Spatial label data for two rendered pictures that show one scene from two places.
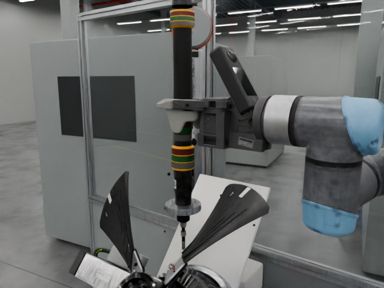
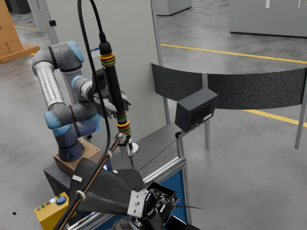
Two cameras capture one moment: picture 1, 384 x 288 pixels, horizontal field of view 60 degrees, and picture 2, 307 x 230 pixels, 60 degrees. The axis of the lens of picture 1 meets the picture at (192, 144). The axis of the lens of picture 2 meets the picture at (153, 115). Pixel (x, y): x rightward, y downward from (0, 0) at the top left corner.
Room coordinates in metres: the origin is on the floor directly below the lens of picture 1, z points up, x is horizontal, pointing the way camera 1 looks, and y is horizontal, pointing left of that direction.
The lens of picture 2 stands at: (1.31, 0.39, 2.03)
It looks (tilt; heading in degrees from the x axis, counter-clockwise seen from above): 31 degrees down; 200
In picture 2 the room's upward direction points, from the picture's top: 9 degrees counter-clockwise
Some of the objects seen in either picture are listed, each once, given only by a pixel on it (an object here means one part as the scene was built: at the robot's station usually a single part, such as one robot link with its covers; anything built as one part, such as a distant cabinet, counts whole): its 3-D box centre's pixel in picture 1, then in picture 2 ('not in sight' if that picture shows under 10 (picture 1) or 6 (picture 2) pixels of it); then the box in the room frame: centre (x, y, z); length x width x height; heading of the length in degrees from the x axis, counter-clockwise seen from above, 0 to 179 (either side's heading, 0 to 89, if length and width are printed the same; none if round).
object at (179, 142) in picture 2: not in sight; (179, 145); (-0.02, 0.04, 0.96); 0.03 x 0.03 x 0.20; 54
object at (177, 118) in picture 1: (175, 116); (124, 104); (0.59, 0.03, 1.62); 0.09 x 0.03 x 0.06; 65
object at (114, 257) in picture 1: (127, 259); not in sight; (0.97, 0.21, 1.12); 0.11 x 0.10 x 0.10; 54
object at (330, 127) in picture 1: (336, 126); (84, 87); (0.46, -0.20, 1.62); 0.11 x 0.08 x 0.09; 53
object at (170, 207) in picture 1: (183, 183); (125, 142); (0.63, 0.02, 1.48); 0.09 x 0.07 x 0.10; 179
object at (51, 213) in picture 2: not in sight; (55, 212); (0.64, -0.45, 1.02); 0.16 x 0.10 x 0.11; 144
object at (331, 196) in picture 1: (335, 190); (86, 109); (0.47, -0.21, 1.52); 0.11 x 0.08 x 0.11; 131
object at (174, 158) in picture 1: (183, 156); (124, 127); (0.62, 0.02, 1.54); 0.04 x 0.04 x 0.01
